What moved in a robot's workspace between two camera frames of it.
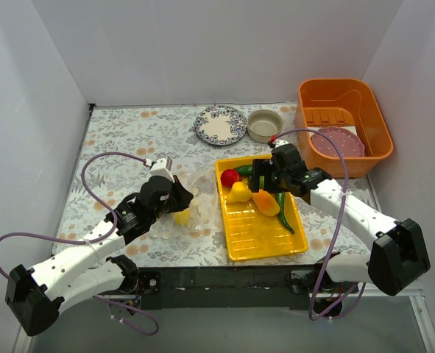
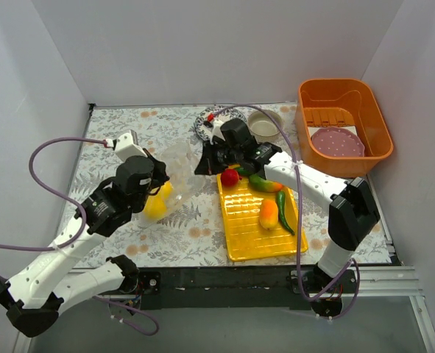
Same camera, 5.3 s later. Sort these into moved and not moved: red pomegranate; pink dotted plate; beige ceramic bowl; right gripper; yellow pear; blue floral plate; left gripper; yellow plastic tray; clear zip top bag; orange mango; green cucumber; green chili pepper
Moved: left gripper; orange mango; yellow pear; right gripper; clear zip top bag
Not moved: yellow plastic tray; red pomegranate; green cucumber; blue floral plate; beige ceramic bowl; green chili pepper; pink dotted plate
